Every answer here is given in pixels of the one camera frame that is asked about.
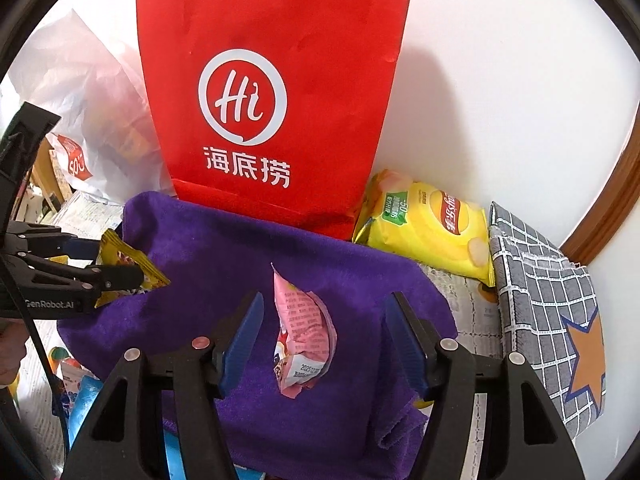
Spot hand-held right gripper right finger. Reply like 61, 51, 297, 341
382, 291, 586, 480

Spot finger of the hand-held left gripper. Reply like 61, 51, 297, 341
20, 254, 145, 294
7, 223, 102, 261

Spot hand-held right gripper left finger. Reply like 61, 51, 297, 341
60, 291, 265, 480

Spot yellow snack packet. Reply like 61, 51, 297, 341
95, 228, 171, 309

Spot pink snack packet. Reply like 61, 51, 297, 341
271, 261, 338, 401

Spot cardboard boxes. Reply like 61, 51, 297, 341
30, 135, 71, 211

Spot fruit print tablecloth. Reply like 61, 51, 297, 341
10, 192, 511, 480

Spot purple towel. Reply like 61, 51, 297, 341
56, 191, 458, 471

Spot white plastic bag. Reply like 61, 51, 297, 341
0, 7, 176, 206

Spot yellow chips bag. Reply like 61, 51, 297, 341
352, 169, 496, 288

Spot blue tissue pack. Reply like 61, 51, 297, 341
70, 375, 186, 480

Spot grey checked folded cloth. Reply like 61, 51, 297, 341
487, 201, 607, 428

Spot red paper bag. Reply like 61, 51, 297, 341
136, 0, 417, 243

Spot brown wooden door frame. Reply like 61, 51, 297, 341
560, 105, 640, 267

